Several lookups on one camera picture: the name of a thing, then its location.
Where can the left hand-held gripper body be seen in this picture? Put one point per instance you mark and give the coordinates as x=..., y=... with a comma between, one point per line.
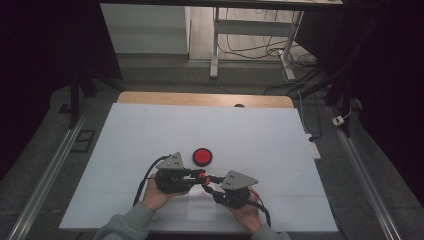
x=171, y=178

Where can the black curtain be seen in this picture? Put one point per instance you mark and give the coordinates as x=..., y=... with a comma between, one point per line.
x=393, y=83
x=40, y=66

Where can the black rectangular floor frame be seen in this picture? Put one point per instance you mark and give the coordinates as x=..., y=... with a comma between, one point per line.
x=83, y=141

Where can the orange stamp cap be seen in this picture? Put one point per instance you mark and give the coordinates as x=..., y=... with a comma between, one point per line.
x=206, y=181

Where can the person's left hand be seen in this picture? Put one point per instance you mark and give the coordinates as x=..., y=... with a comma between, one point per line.
x=156, y=198

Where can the black stand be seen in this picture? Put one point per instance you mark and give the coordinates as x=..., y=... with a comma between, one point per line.
x=75, y=100

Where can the round black red ink pad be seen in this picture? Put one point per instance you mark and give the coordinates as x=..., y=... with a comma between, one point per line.
x=202, y=156

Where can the metal floor rail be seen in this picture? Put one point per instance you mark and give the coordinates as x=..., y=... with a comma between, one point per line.
x=366, y=176
x=50, y=173

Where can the person's right hand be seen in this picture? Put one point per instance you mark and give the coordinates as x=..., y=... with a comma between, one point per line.
x=246, y=216

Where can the white power strip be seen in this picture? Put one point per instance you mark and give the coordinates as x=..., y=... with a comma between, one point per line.
x=314, y=148

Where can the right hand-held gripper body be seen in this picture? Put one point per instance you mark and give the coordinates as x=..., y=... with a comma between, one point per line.
x=236, y=188

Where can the white cabinet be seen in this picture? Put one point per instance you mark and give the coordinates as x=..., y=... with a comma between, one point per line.
x=146, y=30

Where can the white plug adapter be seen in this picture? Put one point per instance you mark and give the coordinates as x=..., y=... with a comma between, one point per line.
x=338, y=120

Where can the white desk frame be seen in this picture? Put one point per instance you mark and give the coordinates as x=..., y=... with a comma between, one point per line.
x=250, y=27

